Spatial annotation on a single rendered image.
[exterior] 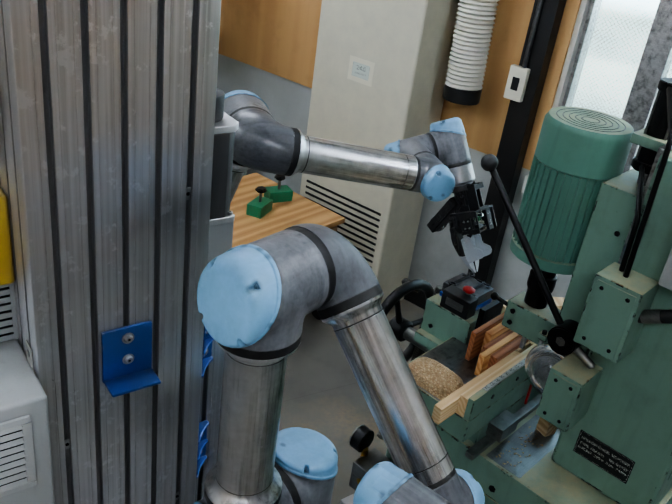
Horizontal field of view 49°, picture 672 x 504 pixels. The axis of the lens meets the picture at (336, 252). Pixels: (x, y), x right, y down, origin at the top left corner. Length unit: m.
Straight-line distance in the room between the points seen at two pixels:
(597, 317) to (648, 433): 0.28
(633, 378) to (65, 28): 1.17
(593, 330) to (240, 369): 0.72
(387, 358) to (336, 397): 2.00
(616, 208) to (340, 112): 1.96
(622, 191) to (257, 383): 0.81
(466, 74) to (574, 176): 1.58
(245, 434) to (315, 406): 1.91
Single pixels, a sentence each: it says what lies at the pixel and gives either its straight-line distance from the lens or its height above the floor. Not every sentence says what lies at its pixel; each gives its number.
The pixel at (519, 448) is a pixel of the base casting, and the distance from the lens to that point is 1.75.
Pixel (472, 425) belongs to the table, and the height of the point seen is 0.88.
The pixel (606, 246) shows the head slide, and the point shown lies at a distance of 1.53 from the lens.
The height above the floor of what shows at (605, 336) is 1.19.
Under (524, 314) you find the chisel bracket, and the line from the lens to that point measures 1.71.
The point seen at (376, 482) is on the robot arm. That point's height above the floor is 1.25.
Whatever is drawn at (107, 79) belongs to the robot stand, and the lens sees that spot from 0.93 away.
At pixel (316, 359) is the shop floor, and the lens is 3.19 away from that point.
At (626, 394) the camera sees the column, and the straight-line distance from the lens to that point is 1.58.
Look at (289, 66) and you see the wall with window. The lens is 3.84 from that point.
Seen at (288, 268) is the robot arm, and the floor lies 1.45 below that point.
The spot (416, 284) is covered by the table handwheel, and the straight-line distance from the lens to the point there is 1.94.
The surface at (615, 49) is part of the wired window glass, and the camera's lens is 3.05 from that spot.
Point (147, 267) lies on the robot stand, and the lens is 1.06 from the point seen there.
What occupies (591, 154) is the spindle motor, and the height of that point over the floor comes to 1.46.
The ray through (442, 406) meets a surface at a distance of 1.56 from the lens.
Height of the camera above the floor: 1.91
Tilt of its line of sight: 28 degrees down
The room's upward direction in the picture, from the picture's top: 8 degrees clockwise
